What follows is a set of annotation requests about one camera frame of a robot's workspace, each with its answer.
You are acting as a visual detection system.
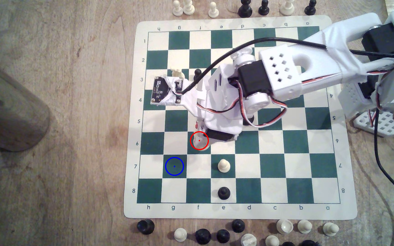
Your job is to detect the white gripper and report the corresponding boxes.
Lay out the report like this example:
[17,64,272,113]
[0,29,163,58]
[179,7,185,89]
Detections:
[183,63,249,145]

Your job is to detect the green white chess mat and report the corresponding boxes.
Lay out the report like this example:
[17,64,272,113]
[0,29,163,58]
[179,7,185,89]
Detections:
[123,15,358,220]

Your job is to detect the black chess rook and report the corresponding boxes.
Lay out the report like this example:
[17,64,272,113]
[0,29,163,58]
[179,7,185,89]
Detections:
[137,219,155,235]

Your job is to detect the black chess king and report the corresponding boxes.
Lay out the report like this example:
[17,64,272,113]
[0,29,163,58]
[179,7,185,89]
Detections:
[238,0,253,18]

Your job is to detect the white chess queen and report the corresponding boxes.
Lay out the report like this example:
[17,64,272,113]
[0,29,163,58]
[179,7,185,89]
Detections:
[276,219,293,235]

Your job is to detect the white chess knight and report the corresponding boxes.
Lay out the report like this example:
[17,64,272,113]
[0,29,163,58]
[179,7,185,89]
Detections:
[280,0,295,16]

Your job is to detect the metal stand pole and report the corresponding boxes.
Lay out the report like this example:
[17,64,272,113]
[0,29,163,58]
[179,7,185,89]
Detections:
[0,52,51,152]

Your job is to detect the camera circuit board module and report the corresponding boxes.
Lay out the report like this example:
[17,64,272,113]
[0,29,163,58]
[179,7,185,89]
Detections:
[152,77,184,105]

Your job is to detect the red white black servo wire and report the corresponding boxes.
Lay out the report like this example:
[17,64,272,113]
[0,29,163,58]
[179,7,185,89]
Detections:
[197,70,394,130]

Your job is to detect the black camera cable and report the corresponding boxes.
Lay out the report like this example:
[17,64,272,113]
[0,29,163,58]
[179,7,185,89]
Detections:
[180,37,394,246]

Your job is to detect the white perforated base plate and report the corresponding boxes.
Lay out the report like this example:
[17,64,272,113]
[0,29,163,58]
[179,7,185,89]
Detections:
[353,109,394,138]

